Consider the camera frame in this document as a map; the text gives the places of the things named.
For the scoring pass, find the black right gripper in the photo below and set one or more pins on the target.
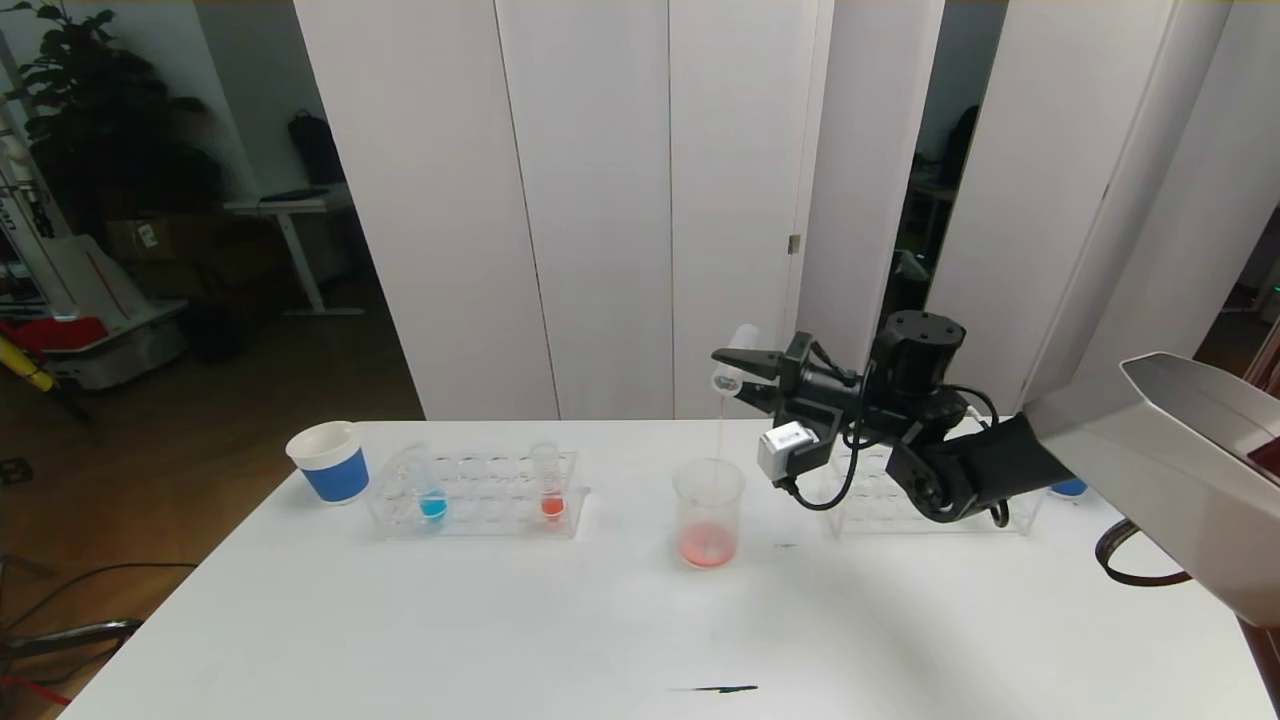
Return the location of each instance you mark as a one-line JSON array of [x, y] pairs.
[[797, 366]]

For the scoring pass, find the test tube with red pigment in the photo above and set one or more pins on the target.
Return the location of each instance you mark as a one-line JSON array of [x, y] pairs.
[[735, 360], [551, 507]]

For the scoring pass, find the test tube with blue pigment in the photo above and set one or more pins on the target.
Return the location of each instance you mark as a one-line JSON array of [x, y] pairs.
[[433, 508]]

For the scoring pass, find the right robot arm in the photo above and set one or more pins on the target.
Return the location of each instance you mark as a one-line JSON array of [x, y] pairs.
[[1150, 450]]

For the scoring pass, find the clear glass beaker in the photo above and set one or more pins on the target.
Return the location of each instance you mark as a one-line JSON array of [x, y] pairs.
[[708, 540]]

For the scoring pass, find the clear acrylic test tube rack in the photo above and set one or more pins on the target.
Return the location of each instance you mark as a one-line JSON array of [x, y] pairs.
[[868, 518], [482, 500]]

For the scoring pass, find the white paper cup blue sleeve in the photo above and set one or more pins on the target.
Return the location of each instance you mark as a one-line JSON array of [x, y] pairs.
[[1068, 488], [334, 476]]

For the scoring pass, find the white desk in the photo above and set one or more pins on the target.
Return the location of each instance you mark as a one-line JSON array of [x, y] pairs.
[[300, 205]]

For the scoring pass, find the black backpack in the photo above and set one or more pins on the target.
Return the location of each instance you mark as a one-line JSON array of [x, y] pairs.
[[316, 148]]

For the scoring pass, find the brown cardboard box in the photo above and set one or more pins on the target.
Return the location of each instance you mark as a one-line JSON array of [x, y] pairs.
[[148, 238]]

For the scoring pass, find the white machine base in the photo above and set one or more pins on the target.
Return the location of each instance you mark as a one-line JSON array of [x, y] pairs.
[[120, 348]]

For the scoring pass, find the dark green potted plant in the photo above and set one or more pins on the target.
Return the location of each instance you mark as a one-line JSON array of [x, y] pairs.
[[100, 110]]

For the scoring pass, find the grey metal leg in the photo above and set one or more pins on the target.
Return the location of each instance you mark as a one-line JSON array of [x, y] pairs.
[[80, 637]]

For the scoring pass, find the yellow tool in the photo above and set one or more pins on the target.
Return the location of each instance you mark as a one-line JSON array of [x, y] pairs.
[[30, 373]]

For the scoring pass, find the dark floor outlet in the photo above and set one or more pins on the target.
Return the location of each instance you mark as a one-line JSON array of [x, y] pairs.
[[15, 472]]

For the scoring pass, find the white pole with lettering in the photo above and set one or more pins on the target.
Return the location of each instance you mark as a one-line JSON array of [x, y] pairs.
[[25, 190]]

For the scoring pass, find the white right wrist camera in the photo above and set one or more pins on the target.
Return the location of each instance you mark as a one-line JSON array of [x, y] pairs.
[[790, 452]]

